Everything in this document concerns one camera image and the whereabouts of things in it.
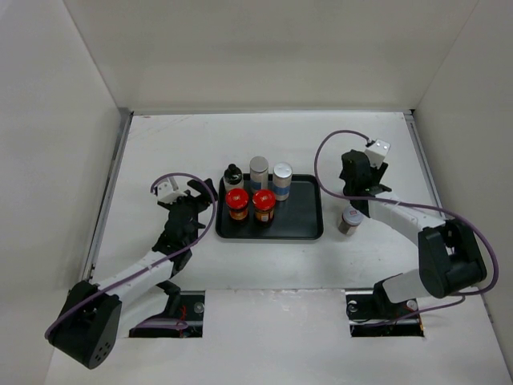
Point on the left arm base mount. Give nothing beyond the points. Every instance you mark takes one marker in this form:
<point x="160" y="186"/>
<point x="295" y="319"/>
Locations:
<point x="170" y="313"/>

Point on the black rectangular tray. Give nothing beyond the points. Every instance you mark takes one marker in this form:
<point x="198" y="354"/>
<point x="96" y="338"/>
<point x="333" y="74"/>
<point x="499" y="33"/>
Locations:
<point x="297" y="218"/>

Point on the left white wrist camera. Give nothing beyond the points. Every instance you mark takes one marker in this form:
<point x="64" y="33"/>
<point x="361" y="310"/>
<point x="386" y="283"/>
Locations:
<point x="167" y="191"/>

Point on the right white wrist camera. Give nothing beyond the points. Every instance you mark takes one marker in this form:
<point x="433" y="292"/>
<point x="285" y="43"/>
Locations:
<point x="377" y="151"/>

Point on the black-cap clear bottle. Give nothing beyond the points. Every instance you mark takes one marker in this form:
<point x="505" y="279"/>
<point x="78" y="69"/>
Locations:
<point x="233" y="178"/>

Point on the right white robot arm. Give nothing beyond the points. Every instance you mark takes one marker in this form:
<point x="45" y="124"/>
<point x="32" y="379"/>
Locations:
<point x="449" y="259"/>

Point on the red-lid chili sauce jar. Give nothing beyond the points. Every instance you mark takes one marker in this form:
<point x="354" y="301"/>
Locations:
<point x="264" y="203"/>
<point x="237" y="201"/>

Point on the red-white label lid jar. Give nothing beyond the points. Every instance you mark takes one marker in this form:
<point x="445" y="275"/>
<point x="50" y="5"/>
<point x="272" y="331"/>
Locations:
<point x="349" y="220"/>

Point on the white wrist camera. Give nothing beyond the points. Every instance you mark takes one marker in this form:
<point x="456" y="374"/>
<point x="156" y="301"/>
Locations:
<point x="377" y="151"/>
<point x="167" y="191"/>

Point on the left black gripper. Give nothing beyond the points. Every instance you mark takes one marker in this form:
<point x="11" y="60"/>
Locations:
<point x="205" y="198"/>

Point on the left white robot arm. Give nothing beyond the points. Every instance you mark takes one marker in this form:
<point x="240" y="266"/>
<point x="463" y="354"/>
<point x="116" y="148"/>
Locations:
<point x="87" y="326"/>

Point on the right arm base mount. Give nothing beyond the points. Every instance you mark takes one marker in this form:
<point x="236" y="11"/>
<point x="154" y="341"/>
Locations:
<point x="371" y="314"/>

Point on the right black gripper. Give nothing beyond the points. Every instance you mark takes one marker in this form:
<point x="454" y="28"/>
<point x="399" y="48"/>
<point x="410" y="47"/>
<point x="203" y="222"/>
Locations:
<point x="378" y="174"/>

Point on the silver-lid bead jar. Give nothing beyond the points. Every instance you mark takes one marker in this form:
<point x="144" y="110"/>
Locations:
<point x="259" y="173"/>
<point x="282" y="178"/>

